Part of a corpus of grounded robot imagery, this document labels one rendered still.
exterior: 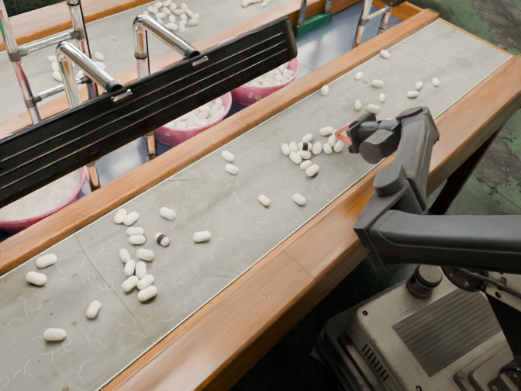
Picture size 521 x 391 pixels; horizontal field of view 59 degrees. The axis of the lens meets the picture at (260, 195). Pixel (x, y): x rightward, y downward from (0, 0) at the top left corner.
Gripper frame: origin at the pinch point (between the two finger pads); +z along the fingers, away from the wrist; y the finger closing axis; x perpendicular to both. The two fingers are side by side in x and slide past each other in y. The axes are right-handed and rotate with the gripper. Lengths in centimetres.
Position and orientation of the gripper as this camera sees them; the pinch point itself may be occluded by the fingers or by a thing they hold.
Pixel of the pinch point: (337, 134)
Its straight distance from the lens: 122.1
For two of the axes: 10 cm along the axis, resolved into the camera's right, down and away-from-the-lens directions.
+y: -7.0, 5.0, -5.1
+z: -6.2, -0.7, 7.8
